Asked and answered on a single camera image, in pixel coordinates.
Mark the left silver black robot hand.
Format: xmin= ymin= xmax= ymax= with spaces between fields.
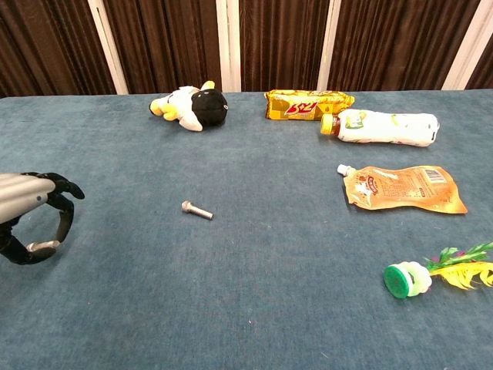
xmin=0 ymin=172 xmax=86 ymax=266

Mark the steel bolt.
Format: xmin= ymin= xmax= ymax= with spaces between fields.
xmin=25 ymin=240 xmax=62 ymax=254
xmin=181 ymin=200 xmax=214 ymax=221

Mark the black white yellow plush toy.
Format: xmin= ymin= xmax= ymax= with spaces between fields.
xmin=149 ymin=79 xmax=230 ymax=133

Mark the blue felt table cover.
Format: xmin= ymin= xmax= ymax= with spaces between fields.
xmin=0 ymin=89 xmax=493 ymax=370

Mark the yellow snack package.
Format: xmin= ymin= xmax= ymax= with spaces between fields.
xmin=263 ymin=89 xmax=356 ymax=122

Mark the white-labelled yellow-capped drink bottle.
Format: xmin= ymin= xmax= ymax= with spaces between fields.
xmin=320 ymin=108 xmax=441 ymax=148

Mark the orange spout pouch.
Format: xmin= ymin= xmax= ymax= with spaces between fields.
xmin=336 ymin=163 xmax=469 ymax=215

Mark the green-based feather shuttlecock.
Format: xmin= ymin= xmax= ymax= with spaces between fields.
xmin=383 ymin=241 xmax=493 ymax=300

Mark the white frame post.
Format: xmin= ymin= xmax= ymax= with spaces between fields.
xmin=316 ymin=0 xmax=342 ymax=93
xmin=441 ymin=0 xmax=493 ymax=92
xmin=86 ymin=0 xmax=129 ymax=96
xmin=215 ymin=0 xmax=242 ymax=93

